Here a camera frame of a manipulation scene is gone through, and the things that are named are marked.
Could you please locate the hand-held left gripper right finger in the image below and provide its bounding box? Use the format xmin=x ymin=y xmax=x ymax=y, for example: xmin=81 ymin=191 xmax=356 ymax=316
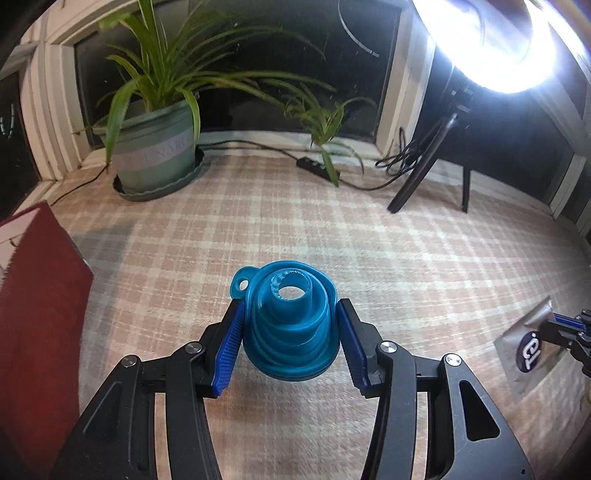
xmin=336 ymin=298 xmax=536 ymax=480

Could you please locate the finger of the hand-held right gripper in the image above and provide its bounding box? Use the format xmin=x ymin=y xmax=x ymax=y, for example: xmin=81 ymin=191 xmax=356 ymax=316
xmin=540 ymin=310 xmax=591 ymax=356

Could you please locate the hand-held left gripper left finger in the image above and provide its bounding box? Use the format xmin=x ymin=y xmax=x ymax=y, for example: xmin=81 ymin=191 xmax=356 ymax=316
xmin=50 ymin=300 xmax=246 ymax=480

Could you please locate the silver foil pouch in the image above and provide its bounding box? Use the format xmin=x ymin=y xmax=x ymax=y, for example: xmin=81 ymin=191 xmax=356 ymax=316
xmin=494 ymin=296 xmax=573 ymax=400

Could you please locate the blue silicone funnel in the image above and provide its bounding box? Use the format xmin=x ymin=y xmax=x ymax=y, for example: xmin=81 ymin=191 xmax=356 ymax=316
xmin=229 ymin=261 xmax=339 ymax=381

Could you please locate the red cardboard box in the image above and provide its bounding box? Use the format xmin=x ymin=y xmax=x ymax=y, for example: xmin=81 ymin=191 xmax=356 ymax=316
xmin=0 ymin=200 xmax=95 ymax=462

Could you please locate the plaid tablecloth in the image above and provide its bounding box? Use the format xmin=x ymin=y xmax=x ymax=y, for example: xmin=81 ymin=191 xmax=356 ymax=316
xmin=14 ymin=148 xmax=591 ymax=480

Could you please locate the green pot saucer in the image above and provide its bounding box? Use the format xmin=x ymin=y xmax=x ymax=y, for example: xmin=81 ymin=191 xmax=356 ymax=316
xmin=112 ymin=148 xmax=207 ymax=201

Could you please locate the black tripod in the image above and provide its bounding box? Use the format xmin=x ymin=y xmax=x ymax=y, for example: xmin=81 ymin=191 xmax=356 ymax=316
xmin=388 ymin=69 xmax=476 ymax=214

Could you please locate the green plant pot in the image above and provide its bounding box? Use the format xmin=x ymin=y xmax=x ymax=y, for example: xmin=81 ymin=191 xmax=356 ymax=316
xmin=92 ymin=99 xmax=199 ymax=192

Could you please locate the green spider plant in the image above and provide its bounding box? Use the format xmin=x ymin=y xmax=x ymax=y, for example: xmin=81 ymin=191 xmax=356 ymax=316
xmin=74 ymin=0 xmax=377 ymax=188

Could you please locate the black inline cable controller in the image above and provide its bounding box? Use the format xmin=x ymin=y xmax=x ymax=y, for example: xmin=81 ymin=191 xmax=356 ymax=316
xmin=295 ymin=157 xmax=342 ymax=178

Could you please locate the black power cable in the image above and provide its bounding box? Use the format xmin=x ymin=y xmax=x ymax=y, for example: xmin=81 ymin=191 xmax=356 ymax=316
xmin=48 ymin=138 xmax=435 ymax=206

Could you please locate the white ring light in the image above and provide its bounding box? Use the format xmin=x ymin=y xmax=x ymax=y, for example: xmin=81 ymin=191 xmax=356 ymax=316
xmin=411 ymin=0 xmax=559 ymax=90

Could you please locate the white window frame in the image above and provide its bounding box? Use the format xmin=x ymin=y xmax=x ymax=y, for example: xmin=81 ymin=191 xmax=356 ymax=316
xmin=0 ymin=0 xmax=591 ymax=222

